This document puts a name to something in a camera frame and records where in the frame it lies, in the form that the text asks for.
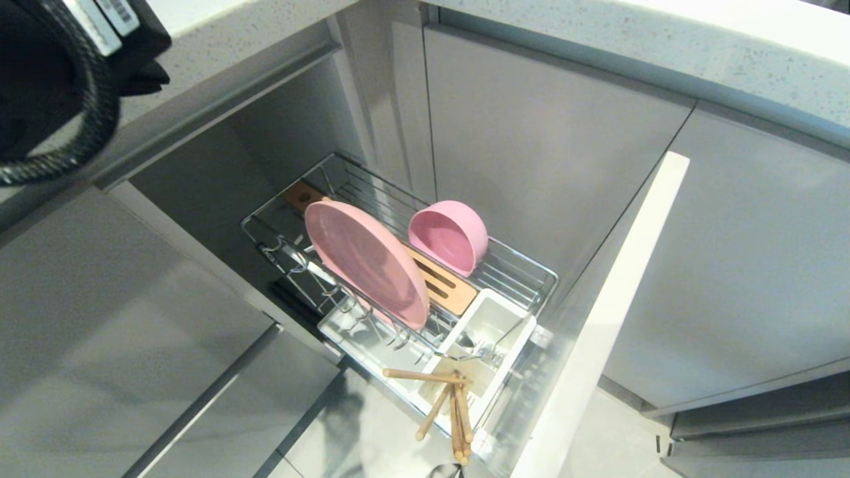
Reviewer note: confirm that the white speckled countertop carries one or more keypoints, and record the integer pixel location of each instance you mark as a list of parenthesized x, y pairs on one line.
[(664, 46)]

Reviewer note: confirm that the low grey drawer front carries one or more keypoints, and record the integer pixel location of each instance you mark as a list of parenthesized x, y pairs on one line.
[(764, 438)]

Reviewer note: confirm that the clear drip tray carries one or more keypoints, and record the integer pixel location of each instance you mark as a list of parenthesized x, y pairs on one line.
[(372, 345)]

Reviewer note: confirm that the grey cabinet door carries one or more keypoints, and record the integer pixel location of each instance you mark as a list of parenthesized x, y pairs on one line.
[(750, 265)]

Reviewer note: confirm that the pink plate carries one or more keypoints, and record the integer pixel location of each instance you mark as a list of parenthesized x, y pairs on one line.
[(365, 255)]

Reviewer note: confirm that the small grey drawer front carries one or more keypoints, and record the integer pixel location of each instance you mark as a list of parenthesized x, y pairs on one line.
[(252, 411)]

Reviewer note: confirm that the wooden chopstick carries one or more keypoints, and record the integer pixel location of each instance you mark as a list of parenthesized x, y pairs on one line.
[(454, 425), (466, 418), (418, 376), (431, 415), (462, 455)]

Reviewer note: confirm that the white utensil caddy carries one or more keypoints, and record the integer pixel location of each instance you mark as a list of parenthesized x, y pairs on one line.
[(458, 332)]

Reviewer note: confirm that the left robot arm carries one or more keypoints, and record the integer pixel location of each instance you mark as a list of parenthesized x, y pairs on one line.
[(40, 60)]

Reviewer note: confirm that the large grey drawer front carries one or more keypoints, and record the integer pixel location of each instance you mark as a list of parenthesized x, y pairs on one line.
[(99, 332)]

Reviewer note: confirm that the pink bowl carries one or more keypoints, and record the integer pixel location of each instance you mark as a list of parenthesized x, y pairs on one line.
[(446, 238)]

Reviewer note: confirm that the open white-edged cabinet door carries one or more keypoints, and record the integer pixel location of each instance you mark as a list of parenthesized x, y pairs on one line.
[(597, 332)]

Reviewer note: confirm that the grey cabinet panel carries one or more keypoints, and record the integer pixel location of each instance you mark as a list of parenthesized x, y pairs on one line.
[(544, 153)]

